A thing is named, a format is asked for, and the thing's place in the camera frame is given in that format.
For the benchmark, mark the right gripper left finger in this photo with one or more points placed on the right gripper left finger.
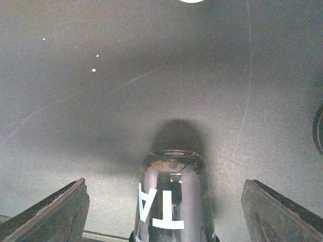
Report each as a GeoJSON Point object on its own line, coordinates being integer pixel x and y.
{"type": "Point", "coordinates": [59, 217]}

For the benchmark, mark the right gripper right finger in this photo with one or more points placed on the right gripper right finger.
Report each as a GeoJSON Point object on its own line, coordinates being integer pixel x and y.
{"type": "Point", "coordinates": [270, 216]}

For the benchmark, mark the single black paper cup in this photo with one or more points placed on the single black paper cup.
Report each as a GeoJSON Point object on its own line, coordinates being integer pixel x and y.
{"type": "Point", "coordinates": [174, 201]}

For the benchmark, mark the right black lid stack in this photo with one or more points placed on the right black lid stack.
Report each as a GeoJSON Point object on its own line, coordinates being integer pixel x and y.
{"type": "Point", "coordinates": [317, 130]}

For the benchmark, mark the white paper cup stack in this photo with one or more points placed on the white paper cup stack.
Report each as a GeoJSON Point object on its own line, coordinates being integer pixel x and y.
{"type": "Point", "coordinates": [191, 1]}

